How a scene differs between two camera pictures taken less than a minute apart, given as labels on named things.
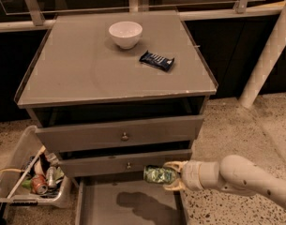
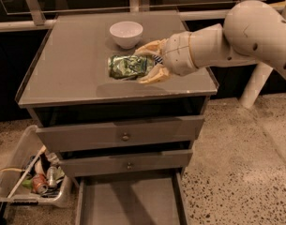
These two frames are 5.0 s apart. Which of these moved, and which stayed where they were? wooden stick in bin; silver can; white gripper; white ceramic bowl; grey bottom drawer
Moved: white gripper
Stayed: white ceramic bowl; wooden stick in bin; grey bottom drawer; silver can
